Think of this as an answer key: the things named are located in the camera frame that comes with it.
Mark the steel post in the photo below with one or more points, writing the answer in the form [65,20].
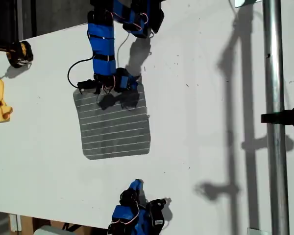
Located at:
[274,73]

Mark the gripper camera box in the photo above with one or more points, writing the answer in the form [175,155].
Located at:
[87,85]
[156,213]

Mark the brown cardboard box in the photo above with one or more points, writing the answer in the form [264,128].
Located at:
[27,225]

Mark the white container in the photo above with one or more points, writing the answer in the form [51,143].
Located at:
[46,231]

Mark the white table leg bracket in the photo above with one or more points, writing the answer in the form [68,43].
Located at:
[14,222]

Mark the grey striped towel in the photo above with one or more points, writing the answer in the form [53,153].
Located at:
[112,137]

